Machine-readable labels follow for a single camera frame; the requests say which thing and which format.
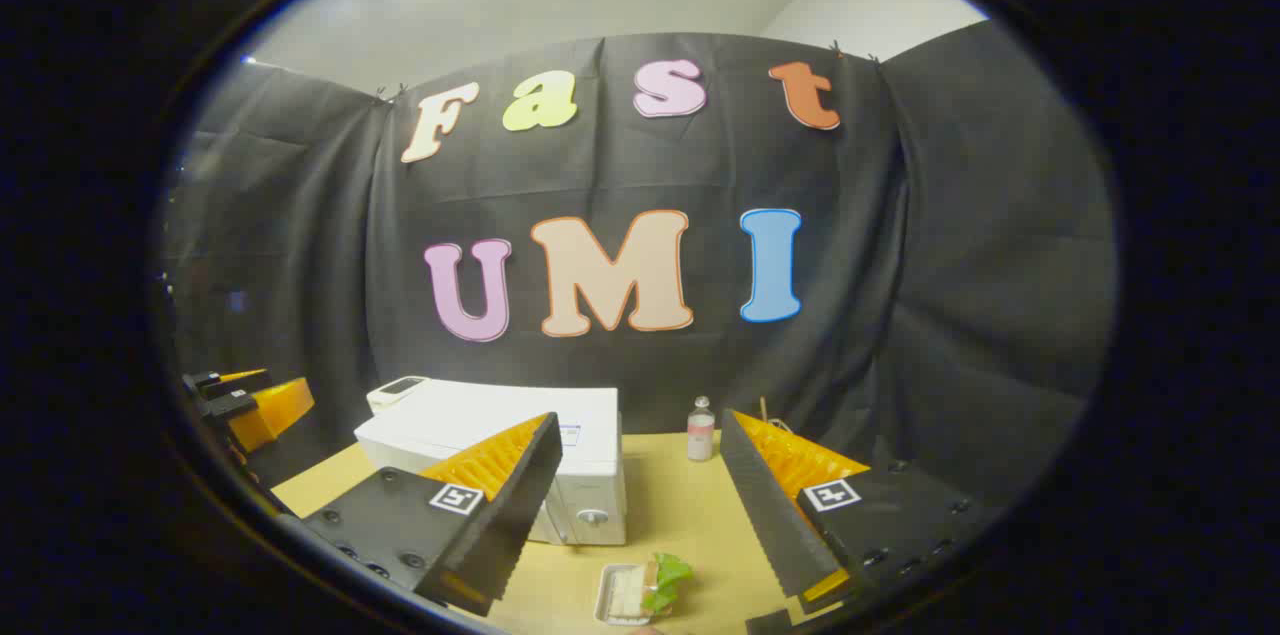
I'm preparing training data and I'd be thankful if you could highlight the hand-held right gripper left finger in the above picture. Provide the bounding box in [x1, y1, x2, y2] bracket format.
[300, 412, 564, 617]

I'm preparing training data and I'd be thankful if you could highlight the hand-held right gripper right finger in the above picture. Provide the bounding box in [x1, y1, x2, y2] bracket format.
[720, 408, 1001, 616]

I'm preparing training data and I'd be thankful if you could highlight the white microwave oven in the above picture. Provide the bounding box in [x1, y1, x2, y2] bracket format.
[355, 380, 629, 547]

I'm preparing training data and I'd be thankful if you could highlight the sandwich with green lettuce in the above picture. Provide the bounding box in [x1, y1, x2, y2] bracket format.
[640, 553, 695, 616]

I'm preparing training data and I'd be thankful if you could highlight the clear bottle with pink label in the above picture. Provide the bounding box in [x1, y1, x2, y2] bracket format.
[687, 396, 717, 463]

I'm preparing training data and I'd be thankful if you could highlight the white plastic tray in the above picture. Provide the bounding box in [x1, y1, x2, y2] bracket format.
[596, 562, 663, 627]

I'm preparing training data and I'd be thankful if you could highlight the black backdrop cloth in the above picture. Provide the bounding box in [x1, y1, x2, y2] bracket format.
[160, 20, 1119, 506]

